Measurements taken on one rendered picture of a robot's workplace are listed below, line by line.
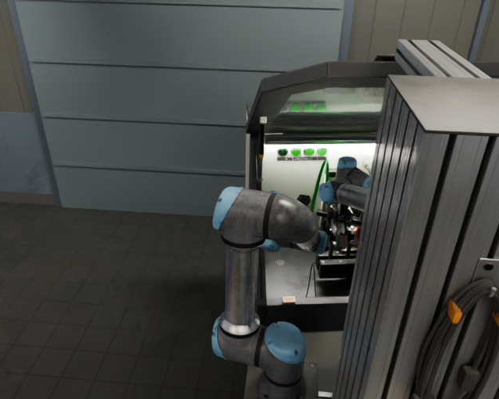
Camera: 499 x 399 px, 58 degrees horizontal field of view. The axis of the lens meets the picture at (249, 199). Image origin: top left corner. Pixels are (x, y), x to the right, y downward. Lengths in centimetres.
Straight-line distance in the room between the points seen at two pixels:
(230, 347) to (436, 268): 77
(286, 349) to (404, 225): 72
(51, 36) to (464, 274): 358
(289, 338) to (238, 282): 23
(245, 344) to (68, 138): 315
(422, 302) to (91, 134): 359
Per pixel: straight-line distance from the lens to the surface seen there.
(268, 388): 140
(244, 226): 108
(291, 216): 106
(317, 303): 187
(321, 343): 204
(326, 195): 158
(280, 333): 130
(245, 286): 120
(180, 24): 356
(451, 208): 63
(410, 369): 82
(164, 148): 389
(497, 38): 382
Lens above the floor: 222
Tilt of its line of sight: 30 degrees down
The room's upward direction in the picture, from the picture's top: 1 degrees clockwise
